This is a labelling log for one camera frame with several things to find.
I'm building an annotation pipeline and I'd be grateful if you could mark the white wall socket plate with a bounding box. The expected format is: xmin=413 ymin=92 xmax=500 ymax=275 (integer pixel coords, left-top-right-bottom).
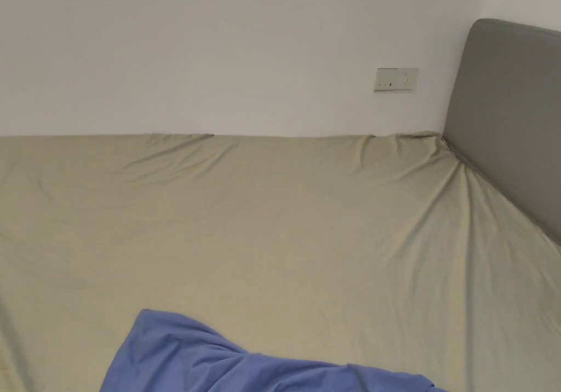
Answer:
xmin=374 ymin=67 xmax=419 ymax=93

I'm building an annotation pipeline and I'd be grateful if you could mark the bed with beige sheet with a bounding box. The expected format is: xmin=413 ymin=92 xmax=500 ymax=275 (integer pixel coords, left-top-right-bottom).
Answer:
xmin=0 ymin=131 xmax=561 ymax=392

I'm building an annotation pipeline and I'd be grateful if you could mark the blue garment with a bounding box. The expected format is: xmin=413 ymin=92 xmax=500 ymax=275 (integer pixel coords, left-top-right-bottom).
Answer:
xmin=99 ymin=308 xmax=449 ymax=392

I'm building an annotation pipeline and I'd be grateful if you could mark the grey padded headboard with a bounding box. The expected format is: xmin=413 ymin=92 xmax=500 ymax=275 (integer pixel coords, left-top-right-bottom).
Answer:
xmin=442 ymin=18 xmax=561 ymax=247

